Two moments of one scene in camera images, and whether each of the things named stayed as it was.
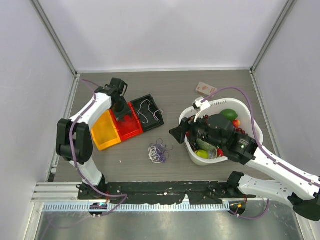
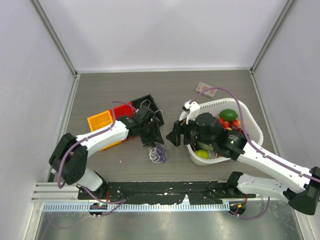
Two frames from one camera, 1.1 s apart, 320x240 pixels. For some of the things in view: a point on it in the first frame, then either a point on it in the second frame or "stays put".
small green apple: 203,154 stays put
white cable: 154,116 stays put
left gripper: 119,116 -> 155,136
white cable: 154,156 stays put
